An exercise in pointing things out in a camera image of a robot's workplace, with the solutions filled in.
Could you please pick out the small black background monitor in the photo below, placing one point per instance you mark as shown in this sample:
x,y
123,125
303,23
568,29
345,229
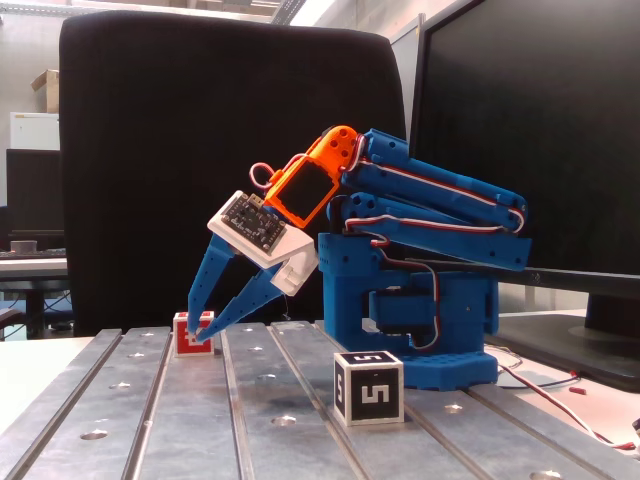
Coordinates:
x,y
35,190

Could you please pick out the dark keyboard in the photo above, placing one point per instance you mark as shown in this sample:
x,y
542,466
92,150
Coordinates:
x,y
35,253

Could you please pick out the grey tape roll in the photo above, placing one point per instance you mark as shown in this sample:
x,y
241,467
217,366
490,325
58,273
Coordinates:
x,y
23,246

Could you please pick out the red cube with white marker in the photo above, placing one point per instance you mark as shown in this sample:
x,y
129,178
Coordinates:
x,y
181,346

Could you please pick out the black cube with white marker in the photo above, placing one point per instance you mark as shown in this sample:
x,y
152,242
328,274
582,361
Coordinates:
x,y
372,392

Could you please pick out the grey partition panel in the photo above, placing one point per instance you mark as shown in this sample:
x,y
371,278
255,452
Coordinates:
x,y
407,60

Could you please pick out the white camera mount with circuit board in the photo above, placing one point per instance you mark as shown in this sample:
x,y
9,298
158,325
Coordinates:
x,y
290,250

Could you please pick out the brown cardboard box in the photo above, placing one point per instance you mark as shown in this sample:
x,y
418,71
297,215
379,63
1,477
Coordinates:
x,y
49,90

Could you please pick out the black office chair backrest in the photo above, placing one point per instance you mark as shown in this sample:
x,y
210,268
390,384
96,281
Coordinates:
x,y
150,150

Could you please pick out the slotted metal base plate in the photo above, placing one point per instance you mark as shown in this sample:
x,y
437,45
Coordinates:
x,y
200,425

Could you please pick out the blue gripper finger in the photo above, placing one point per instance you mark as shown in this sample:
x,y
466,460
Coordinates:
x,y
250,300
210,280

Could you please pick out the white background desk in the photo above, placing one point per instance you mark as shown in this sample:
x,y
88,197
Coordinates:
x,y
30,267

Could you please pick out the white cabinet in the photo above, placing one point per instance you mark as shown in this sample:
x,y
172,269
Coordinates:
x,y
35,131

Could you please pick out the large black computer monitor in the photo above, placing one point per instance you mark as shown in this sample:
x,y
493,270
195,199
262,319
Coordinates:
x,y
525,100

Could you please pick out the blue 3D-printed robot arm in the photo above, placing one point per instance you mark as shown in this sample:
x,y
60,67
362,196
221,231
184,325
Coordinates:
x,y
450,300

